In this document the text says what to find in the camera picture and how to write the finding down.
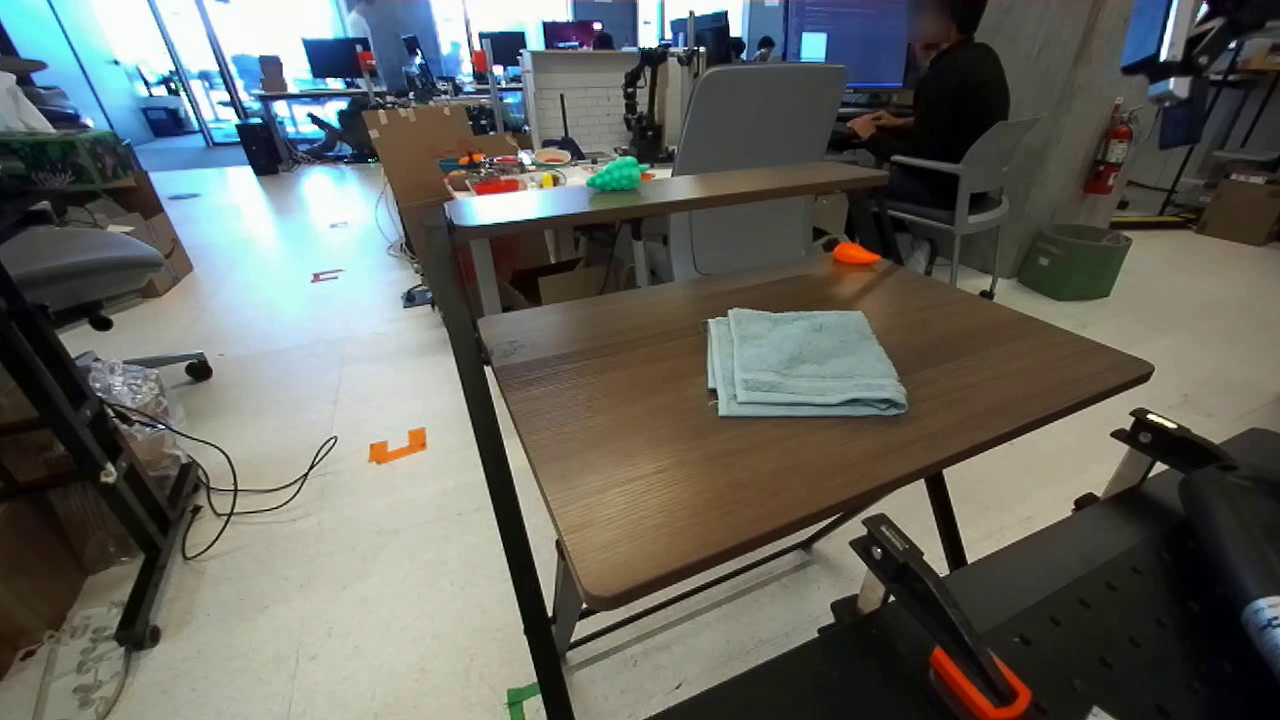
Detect light blue towel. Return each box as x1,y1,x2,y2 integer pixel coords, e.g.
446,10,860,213
702,306,910,426

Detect brown cardboard box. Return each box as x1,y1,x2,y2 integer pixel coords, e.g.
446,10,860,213
1194,178,1280,247
96,171,196,300
507,256,610,311

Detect long wooden side table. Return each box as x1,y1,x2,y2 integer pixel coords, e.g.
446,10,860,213
439,157,892,319

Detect green crumpled object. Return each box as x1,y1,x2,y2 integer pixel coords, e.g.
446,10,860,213
583,152,650,198

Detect round orange object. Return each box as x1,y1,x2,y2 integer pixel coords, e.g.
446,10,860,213
823,237,889,274

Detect red orange toy pile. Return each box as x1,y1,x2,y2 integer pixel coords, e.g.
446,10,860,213
442,147,540,199

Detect black desktop machine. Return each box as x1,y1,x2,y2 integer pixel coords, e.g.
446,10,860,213
619,48,671,170

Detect orange floor tape marker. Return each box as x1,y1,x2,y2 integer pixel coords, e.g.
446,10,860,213
362,426,431,469

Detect large grey chair back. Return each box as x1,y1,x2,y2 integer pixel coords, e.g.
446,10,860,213
662,61,853,290

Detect white board panel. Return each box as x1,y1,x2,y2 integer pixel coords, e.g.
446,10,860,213
524,48,644,157

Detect brown cardboard panel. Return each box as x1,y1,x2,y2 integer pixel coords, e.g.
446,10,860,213
361,101,524,266

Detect brown wooden table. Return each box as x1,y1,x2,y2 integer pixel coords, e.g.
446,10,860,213
418,245,970,720

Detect large blue screen monitor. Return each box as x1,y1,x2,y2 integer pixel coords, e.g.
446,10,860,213
781,0,914,98

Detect grey armchair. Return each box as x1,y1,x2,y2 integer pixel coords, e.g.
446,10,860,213
879,118,1034,306

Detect person in black shirt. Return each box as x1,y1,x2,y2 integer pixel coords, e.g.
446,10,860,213
832,0,1017,256

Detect black waste bin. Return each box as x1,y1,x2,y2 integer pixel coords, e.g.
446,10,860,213
236,118,288,181

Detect green plastic bin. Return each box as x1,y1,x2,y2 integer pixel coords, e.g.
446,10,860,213
1017,220,1137,306

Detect red fire extinguisher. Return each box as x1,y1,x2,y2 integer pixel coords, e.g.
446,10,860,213
1085,98,1139,199

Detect clear plastic wrap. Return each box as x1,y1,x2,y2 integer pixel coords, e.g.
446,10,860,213
70,353,175,433

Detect black metal stand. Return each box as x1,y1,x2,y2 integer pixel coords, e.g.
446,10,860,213
0,266,210,655

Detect grey office chair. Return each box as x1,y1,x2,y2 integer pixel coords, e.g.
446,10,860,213
0,220,216,387

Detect black tripod stand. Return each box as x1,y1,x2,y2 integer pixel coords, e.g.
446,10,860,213
1157,0,1280,226

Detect stacked brown boxes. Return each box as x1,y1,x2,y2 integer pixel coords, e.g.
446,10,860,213
0,386,150,672

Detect white patterned cloth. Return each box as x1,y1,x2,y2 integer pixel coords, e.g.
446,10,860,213
31,605,134,720

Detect black clamp orange handle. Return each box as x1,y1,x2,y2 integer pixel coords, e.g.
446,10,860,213
848,514,1041,720
1104,404,1235,505

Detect black floor cable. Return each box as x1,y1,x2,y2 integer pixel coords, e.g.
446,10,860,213
104,395,345,565

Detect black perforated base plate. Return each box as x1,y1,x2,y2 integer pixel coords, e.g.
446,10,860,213
650,426,1280,720

